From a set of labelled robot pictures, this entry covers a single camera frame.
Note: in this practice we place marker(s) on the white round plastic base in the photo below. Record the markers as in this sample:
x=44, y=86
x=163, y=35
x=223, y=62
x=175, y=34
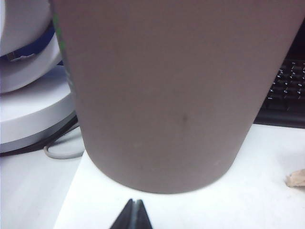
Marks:
x=28, y=114

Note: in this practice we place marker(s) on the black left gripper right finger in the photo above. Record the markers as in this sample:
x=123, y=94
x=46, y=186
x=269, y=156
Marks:
x=141, y=217

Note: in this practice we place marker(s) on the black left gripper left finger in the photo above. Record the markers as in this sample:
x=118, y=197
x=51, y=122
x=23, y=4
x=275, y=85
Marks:
x=127, y=217

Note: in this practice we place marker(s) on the small plain white paper ball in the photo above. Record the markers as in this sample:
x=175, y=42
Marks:
x=296, y=179

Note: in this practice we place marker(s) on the brown trash bin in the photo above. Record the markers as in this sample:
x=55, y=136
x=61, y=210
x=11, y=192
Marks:
x=166, y=95

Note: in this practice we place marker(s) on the black computer keyboard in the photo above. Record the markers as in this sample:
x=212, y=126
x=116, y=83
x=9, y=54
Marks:
x=286, y=97

